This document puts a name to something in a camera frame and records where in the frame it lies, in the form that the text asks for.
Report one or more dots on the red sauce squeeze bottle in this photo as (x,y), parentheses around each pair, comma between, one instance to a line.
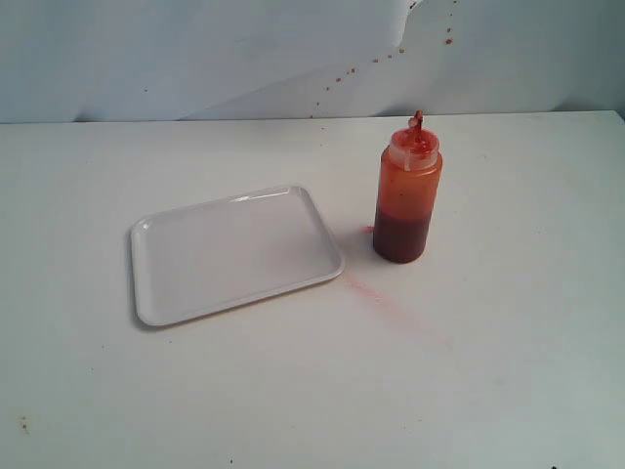
(410,171)

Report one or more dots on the white rectangular plastic tray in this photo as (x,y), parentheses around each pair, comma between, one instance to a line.
(201,260)

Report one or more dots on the white backdrop sheet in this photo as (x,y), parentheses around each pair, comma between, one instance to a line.
(82,61)

